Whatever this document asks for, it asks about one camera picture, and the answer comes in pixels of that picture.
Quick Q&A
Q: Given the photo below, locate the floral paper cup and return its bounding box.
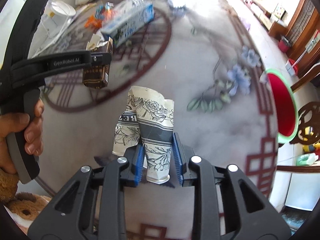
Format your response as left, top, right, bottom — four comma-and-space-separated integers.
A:
112, 95, 140, 157
128, 86, 174, 184

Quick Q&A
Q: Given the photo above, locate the yellow framed book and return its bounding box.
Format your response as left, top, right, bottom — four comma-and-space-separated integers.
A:
76, 3, 97, 14

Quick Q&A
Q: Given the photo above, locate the person's left hand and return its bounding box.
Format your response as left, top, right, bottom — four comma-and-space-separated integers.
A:
1, 98, 44, 180

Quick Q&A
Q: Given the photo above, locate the orange snack bag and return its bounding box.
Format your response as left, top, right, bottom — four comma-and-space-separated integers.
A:
84, 2, 115, 29

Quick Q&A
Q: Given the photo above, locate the wooden dining chair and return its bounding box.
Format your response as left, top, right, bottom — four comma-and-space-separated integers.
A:
276, 72, 320, 174

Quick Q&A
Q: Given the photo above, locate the white desk lamp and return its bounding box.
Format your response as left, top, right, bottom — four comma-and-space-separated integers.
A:
40, 0, 76, 37

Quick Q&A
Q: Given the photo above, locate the brown cigarette pack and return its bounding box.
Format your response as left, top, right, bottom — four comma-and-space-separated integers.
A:
82, 34, 113, 89

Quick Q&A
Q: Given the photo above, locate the blue white toothpaste box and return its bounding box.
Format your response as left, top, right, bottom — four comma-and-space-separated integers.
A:
100, 3, 155, 48

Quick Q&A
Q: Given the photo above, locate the fuzzy brown sleeve forearm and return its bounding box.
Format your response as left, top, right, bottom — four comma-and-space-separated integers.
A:
1, 170, 51, 221

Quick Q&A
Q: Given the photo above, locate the small red trash can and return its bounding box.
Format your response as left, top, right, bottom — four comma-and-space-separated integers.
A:
278, 36, 292, 53

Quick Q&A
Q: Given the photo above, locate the silver foil wrapper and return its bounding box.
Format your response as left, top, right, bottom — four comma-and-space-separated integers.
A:
166, 0, 190, 12

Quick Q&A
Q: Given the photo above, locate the tv cabinet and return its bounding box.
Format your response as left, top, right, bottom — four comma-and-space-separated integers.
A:
241, 0, 287, 40

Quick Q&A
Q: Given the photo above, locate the red bin with green rim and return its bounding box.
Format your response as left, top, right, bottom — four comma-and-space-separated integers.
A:
266, 69, 298, 144

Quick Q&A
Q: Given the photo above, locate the red dustpan with broom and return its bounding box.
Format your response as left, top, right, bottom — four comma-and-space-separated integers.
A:
285, 47, 312, 76

